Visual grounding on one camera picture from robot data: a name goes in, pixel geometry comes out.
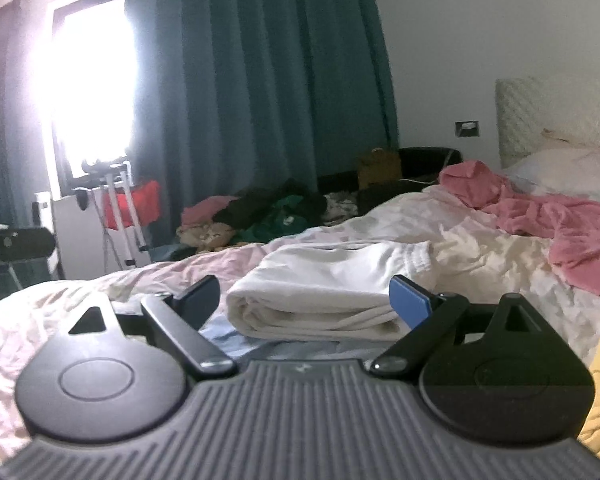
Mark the white zip-up garment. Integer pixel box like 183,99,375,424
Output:
226,240,438,341

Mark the pile of dark clothes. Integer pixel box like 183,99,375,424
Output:
176,176,358,250

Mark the pink white bed quilt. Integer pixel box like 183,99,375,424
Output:
0,186,600,462

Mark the pink blanket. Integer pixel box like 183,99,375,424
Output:
439,160,600,296

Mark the white metal stand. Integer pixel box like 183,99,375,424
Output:
81,157,148,269

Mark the red bag on stand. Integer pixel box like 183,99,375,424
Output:
101,179,162,231

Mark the white pillow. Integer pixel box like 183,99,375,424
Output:
503,130,600,202

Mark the cream quilted headboard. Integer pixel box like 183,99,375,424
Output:
495,72,600,168

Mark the dark teal curtain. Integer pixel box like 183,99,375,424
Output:
0,0,398,243

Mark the wall socket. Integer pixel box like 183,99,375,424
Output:
455,120,479,138

